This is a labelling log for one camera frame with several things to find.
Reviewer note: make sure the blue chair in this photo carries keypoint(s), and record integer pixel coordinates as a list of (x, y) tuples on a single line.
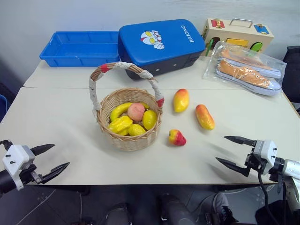
[(3, 106)]

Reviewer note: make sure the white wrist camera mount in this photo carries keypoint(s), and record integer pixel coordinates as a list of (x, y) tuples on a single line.
[(16, 159), (266, 150)]

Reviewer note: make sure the black chair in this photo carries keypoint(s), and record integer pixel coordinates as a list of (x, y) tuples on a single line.
[(291, 70)]

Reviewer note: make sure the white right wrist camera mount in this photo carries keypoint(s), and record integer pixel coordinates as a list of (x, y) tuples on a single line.
[(266, 150)]

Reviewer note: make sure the blue plastic bin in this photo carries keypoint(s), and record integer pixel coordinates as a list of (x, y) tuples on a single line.
[(77, 50)]

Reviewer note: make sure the wooden lock toy box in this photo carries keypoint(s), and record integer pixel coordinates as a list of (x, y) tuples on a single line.
[(236, 31)]

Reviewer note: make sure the small red yellow toy apple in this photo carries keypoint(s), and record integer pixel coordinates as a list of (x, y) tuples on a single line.
[(177, 138)]

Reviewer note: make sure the dark rounded shape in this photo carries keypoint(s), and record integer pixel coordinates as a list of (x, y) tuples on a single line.
[(117, 214)]

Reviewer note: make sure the blue cartoon print case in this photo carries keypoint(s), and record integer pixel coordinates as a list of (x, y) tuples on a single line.
[(159, 42)]

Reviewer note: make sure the orange canvas shoe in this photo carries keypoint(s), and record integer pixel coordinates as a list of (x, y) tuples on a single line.
[(248, 76), (246, 59)]

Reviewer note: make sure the yellow toy starfruit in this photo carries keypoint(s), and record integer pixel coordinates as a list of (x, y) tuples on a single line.
[(120, 124)]

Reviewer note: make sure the grey black shoe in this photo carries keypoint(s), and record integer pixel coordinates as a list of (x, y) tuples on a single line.
[(222, 206)]

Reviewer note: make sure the clear plastic shoe bag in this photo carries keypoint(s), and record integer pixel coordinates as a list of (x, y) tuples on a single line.
[(243, 70)]

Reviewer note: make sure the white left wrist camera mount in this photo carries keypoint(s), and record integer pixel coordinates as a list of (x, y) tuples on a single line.
[(16, 159)]

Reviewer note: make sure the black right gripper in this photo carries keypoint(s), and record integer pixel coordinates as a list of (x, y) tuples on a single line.
[(256, 162)]

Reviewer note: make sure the pink toy peach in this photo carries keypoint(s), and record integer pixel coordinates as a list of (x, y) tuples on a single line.
[(135, 112)]

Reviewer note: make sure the long yellow red toy mango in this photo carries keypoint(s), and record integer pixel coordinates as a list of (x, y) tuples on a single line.
[(205, 117)]

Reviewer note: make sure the plump yellow red toy mango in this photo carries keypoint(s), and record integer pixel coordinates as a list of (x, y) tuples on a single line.
[(181, 100)]

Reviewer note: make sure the yellow toy banana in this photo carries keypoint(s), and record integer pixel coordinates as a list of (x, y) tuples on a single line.
[(118, 110)]

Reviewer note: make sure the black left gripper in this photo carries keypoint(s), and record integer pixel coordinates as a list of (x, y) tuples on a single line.
[(29, 173)]

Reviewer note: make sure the yellow toy lemon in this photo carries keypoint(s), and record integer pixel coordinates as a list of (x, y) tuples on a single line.
[(150, 119), (136, 130)]

